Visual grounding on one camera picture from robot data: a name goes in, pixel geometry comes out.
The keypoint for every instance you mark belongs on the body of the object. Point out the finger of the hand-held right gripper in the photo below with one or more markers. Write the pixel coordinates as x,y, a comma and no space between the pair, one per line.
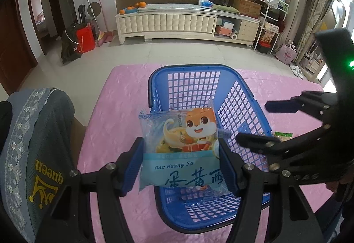
254,143
282,106

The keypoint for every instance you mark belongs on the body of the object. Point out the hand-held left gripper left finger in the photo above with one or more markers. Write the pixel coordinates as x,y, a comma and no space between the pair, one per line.
132,168

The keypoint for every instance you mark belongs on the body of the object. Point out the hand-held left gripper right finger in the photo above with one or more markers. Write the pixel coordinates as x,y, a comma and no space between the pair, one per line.
229,169

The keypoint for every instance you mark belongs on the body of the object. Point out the light blue squirrel snack packet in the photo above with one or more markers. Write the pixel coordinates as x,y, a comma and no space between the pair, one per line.
179,165

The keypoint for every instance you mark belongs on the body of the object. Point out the blue plastic basket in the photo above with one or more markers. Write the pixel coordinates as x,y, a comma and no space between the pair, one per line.
193,85

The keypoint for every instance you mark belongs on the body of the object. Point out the cream green snack packet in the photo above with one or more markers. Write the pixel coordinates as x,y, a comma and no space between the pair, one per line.
282,135

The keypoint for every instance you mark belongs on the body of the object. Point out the white slippers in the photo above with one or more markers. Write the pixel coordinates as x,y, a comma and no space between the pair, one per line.
296,70

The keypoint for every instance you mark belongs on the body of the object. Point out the pink tote bag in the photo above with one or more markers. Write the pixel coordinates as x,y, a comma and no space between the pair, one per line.
287,53

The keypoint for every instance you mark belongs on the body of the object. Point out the black red storage box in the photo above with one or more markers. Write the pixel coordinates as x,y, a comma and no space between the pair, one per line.
265,47

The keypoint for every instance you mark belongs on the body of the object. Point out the pink quilted tablecloth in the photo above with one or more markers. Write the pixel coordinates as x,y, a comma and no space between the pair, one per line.
121,99

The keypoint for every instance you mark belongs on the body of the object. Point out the white metal shelf rack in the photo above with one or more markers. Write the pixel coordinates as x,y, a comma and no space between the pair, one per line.
272,24

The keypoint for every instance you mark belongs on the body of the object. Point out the white paper roll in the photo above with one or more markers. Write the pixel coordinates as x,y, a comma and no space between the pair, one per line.
234,36

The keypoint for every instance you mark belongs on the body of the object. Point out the boxes in cabinet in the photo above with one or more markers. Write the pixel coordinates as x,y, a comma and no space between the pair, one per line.
225,27

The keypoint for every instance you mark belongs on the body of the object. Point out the brown cardboard box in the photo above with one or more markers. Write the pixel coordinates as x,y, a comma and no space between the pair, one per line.
247,7

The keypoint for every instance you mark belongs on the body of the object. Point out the patterned beige curtain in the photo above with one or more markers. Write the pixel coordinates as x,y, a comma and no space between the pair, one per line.
318,2

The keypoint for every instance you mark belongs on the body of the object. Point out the folded green cloth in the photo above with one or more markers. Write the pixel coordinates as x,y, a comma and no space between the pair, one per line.
225,9

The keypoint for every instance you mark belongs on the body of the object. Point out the blue tissue box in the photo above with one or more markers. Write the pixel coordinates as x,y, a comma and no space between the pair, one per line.
205,3

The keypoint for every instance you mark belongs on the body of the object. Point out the pink dustpan with broom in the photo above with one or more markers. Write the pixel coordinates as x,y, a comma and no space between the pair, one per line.
104,39

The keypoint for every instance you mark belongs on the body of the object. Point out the red paper bag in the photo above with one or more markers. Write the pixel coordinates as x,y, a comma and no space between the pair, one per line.
85,39

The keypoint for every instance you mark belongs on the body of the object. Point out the black bag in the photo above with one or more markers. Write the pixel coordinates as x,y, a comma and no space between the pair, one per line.
69,45

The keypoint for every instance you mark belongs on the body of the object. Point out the white media cabinet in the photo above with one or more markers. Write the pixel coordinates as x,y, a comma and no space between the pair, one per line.
166,24

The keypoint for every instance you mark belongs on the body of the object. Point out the blue fruit plate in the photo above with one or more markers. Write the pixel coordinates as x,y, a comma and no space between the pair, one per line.
132,10

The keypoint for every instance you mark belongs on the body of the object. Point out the small brown round decor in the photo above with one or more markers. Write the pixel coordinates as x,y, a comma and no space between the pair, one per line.
96,8

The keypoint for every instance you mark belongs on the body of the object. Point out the brown wooden door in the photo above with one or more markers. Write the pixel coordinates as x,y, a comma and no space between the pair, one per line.
13,43

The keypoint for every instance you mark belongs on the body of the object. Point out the arched mirror frame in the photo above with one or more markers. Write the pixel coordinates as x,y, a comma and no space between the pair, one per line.
341,7

